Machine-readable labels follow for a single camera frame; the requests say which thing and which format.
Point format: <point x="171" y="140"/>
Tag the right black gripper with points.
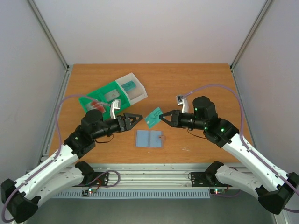
<point x="176" y="118"/>

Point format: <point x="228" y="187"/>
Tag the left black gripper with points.
<point x="130" y="115"/>

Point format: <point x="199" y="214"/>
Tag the teal striped card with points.
<point x="153" y="118"/>

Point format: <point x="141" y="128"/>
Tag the pink card holder wallet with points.
<point x="149" y="139"/>

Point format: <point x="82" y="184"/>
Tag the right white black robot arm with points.
<point x="270" y="185"/>

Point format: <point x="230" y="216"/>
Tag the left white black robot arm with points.
<point x="23" y="197"/>

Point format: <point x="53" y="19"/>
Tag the grey card in green bin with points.
<point x="111" y="95"/>

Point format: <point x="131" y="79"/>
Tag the teal card in white bin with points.
<point x="128" y="86"/>

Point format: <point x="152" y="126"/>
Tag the red circle card in bin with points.
<point x="92" y="105"/>

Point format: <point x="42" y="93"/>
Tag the white translucent plastic bin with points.
<point x="136" y="95"/>

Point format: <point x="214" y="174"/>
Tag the green plastic bin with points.
<point x="99" y="95"/>

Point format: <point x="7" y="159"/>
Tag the right small circuit board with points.
<point x="217" y="191"/>

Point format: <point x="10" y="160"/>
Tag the small circuit board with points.
<point x="90" y="191"/>
<point x="217" y="191"/>

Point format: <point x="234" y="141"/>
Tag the left small circuit board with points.
<point x="90" y="191"/>

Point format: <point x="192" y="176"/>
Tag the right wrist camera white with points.
<point x="182" y="101"/>

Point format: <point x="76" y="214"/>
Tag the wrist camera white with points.
<point x="115" y="106"/>
<point x="182" y="101"/>

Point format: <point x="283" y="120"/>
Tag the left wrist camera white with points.
<point x="115" y="106"/>

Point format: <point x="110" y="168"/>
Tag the aluminium rail frame front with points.
<point x="153" y="176"/>

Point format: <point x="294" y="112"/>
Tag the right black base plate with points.
<point x="203" y="179"/>

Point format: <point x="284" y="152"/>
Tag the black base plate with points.
<point x="203" y="179"/>
<point x="94" y="179"/>

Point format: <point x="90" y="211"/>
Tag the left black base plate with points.
<point x="94" y="179"/>

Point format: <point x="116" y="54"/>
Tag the grey slotted cable duct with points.
<point x="135" y="194"/>

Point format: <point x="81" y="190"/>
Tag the left aluminium corner post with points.
<point x="47" y="32"/>

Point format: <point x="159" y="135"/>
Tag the aluminium corner post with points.
<point x="47" y="32"/>
<point x="253" y="29"/>

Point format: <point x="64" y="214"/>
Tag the right aluminium corner post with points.
<point x="253" y="29"/>

